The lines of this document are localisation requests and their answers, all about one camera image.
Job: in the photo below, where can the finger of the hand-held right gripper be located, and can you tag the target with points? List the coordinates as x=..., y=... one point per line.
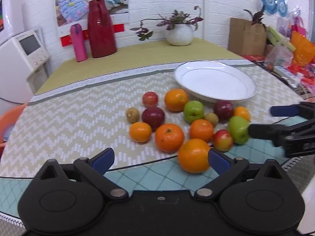
x=263, y=130
x=283, y=110

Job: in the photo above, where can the small orange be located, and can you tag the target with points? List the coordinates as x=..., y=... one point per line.
x=242, y=113

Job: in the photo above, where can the dark purple plant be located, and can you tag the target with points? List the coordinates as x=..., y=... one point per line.
x=258, y=17

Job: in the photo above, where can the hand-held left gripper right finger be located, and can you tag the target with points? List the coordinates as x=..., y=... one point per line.
x=218, y=160

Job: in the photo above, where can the green shoe box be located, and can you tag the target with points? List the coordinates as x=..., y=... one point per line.
x=278, y=38

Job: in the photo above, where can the orange bag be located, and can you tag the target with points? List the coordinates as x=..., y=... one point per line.
x=304, y=49

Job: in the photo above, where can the white water dispenser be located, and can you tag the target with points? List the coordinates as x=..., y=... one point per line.
x=17, y=64

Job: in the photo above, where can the white power strip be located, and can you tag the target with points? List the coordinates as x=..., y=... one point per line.
x=286, y=75

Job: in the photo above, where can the pink thermos bottle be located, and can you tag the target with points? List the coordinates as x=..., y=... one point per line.
x=79, y=44

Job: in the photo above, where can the red yellow apple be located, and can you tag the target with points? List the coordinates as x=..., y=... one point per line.
x=223, y=140

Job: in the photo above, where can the brown longan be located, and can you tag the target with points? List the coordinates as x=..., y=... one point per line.
x=211, y=118
x=132, y=114

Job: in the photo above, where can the white plate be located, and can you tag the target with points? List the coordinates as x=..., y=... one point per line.
x=214, y=81

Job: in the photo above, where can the wall poster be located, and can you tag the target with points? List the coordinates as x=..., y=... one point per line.
x=73, y=7

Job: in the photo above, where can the red thermos jug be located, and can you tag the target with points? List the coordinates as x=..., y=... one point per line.
x=101, y=34

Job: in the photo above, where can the small tangerine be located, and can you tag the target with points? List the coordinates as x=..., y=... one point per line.
x=140, y=132

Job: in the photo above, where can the small blue round fan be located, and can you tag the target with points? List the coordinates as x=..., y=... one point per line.
x=282, y=5

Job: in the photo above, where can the green apple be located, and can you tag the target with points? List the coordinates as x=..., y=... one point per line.
x=193, y=111
x=238, y=129

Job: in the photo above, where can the large tangerine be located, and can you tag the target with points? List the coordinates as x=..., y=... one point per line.
x=169, y=137

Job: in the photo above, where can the teal diamond pattern cloth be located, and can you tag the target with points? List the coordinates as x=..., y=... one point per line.
x=152, y=177

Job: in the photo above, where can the purple plant in white pot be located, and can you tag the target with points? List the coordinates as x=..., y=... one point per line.
x=179, y=35

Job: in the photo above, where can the dark red plum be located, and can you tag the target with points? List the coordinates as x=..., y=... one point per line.
x=153, y=117

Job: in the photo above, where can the pink gift bag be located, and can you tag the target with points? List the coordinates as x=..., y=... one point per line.
x=299, y=27

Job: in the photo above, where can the clear plastic bag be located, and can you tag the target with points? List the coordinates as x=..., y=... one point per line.
x=280, y=55

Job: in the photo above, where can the dark red apple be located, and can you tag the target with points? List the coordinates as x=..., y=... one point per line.
x=223, y=110

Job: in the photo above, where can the purple printed card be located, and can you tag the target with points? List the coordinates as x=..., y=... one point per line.
x=284, y=27

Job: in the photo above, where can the cardboard box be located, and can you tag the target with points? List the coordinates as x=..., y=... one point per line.
x=243, y=36

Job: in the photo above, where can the red envelope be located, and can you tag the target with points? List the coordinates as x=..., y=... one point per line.
x=254, y=57

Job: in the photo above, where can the large orange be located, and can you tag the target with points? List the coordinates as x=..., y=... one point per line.
x=194, y=155

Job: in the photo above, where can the orange plastic stool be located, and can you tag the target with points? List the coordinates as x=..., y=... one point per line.
x=9, y=118

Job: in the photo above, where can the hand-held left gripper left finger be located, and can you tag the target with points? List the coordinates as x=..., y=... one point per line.
x=103, y=159

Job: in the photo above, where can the white water purifier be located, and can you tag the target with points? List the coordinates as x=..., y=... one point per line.
x=12, y=12

